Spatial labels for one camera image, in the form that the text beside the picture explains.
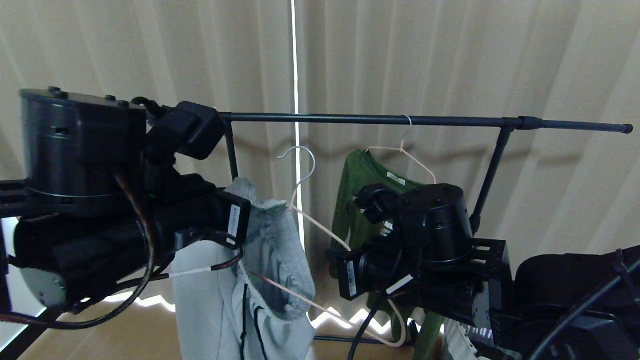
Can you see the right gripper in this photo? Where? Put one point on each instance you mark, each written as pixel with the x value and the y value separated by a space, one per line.
pixel 375 270

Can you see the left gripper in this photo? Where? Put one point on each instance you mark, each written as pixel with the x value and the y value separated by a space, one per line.
pixel 200 220

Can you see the pink clothes hanger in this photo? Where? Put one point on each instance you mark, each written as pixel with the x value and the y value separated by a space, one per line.
pixel 419 164
pixel 320 226

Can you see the green long-sleeved shirt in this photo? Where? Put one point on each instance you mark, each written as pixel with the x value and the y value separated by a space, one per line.
pixel 360 190

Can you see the pale grey shorts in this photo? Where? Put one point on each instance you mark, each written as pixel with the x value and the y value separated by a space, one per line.
pixel 210 310

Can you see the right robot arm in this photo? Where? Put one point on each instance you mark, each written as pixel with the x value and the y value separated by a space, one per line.
pixel 435 220

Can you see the white laundry basket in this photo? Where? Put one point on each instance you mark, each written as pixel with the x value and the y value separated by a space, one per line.
pixel 465 345

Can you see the black clothes rack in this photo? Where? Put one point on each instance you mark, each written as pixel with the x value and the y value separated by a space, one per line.
pixel 375 119

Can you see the beige curtain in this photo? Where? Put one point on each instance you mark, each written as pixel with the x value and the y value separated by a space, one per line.
pixel 450 60

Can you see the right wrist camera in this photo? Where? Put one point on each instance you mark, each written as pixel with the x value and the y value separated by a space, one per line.
pixel 375 205

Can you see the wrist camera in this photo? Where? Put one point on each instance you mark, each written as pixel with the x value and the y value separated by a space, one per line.
pixel 195 130
pixel 375 205

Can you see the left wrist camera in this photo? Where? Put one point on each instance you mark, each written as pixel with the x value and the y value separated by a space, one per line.
pixel 195 130

